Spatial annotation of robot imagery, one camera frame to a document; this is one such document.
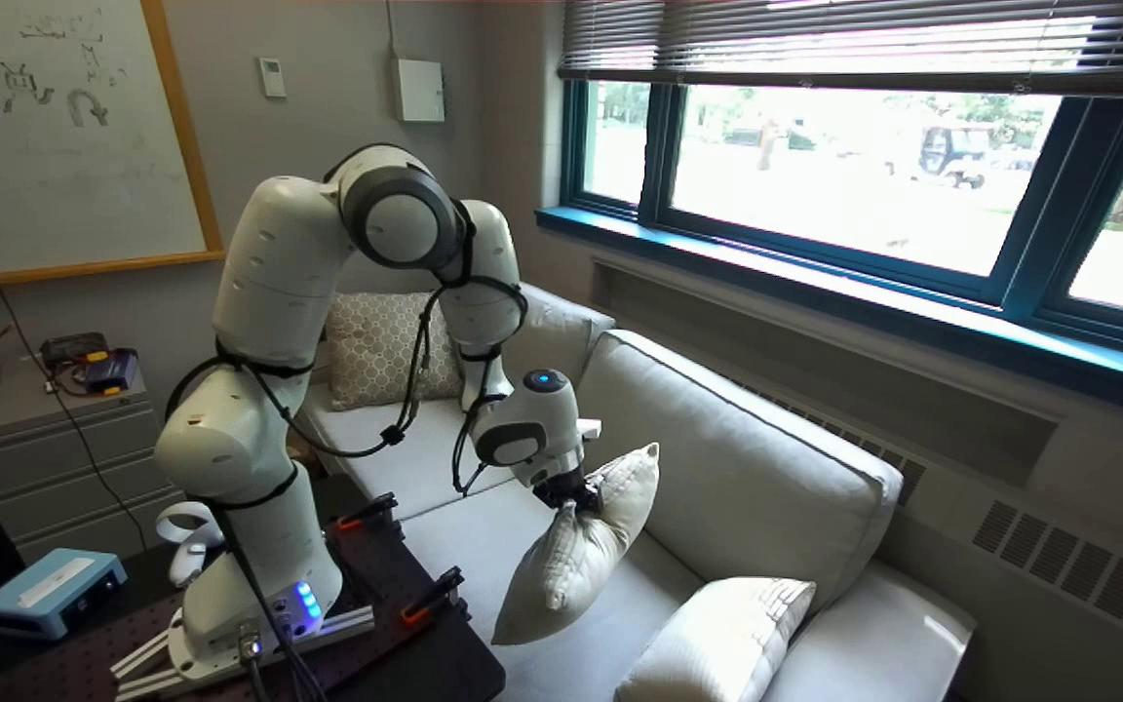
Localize dark window blinds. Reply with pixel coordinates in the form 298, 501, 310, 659
557, 0, 1123, 96

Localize grey aluminium base rail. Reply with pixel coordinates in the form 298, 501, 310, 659
108, 601, 377, 695

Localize blue and white box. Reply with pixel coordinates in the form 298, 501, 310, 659
0, 540, 133, 642

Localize wide teal framed window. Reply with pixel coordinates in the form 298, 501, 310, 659
533, 68, 1123, 393

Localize black and orange device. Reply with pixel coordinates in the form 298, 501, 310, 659
34, 326, 148, 402

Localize wood framed whiteboard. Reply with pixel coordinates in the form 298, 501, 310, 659
0, 0, 228, 295

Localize grey sofa back cushion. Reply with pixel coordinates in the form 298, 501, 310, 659
571, 322, 910, 640
494, 275, 615, 393

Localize wall heater vent grille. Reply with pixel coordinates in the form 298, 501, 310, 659
966, 491, 1123, 656

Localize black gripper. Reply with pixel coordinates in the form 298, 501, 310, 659
532, 461, 606, 513

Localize white VR controller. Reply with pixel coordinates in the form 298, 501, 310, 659
152, 497, 230, 590

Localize black orange clamp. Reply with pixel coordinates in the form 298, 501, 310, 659
325, 486, 401, 536
397, 565, 469, 634

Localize small cream pleated pillow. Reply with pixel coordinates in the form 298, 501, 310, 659
614, 574, 824, 702
490, 441, 667, 652

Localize grey sofa seat cushion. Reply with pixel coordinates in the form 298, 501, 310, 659
401, 452, 788, 702
304, 386, 528, 522

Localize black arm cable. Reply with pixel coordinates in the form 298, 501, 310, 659
163, 141, 533, 517

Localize white wall thermostat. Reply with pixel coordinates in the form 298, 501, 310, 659
252, 53, 291, 106

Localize black robot table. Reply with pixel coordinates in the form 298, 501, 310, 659
0, 483, 512, 702

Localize white wall box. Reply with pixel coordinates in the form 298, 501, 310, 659
395, 51, 453, 128

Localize white drawer cabinet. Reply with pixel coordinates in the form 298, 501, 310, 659
0, 366, 189, 562

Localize grey fabric sofa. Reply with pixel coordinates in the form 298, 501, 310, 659
304, 275, 983, 702

